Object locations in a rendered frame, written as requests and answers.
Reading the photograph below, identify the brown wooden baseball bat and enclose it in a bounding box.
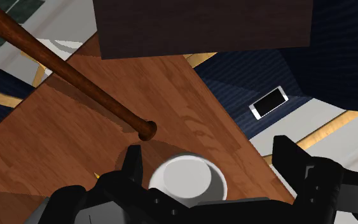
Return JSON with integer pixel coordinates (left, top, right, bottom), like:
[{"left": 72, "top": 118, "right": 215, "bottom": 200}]
[{"left": 0, "top": 0, "right": 158, "bottom": 142}]

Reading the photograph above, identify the white smartphone with black screen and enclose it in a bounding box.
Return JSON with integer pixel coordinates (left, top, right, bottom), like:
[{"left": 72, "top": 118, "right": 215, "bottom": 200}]
[{"left": 248, "top": 85, "right": 290, "bottom": 121}]

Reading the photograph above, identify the dark brown robot stand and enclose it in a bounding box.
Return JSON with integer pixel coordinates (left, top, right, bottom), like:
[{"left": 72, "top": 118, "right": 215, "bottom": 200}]
[{"left": 92, "top": 0, "right": 314, "bottom": 60}]

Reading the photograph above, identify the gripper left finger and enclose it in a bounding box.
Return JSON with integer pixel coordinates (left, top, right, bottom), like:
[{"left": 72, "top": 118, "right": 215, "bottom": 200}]
[{"left": 24, "top": 144, "right": 188, "bottom": 224}]

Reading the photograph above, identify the white cup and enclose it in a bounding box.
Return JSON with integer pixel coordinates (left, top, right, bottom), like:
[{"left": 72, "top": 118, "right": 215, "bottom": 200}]
[{"left": 148, "top": 153, "right": 228, "bottom": 208}]

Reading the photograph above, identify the brown wooden table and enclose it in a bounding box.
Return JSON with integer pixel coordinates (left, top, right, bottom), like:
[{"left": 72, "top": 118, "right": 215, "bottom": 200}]
[{"left": 0, "top": 32, "right": 296, "bottom": 224}]

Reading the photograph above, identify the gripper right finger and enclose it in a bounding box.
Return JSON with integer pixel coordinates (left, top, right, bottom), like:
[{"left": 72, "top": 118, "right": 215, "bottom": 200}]
[{"left": 272, "top": 135, "right": 358, "bottom": 224}]

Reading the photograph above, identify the dark blue striped sofa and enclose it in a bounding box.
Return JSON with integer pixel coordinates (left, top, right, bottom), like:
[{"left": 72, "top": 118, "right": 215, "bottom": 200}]
[{"left": 193, "top": 0, "right": 358, "bottom": 140}]

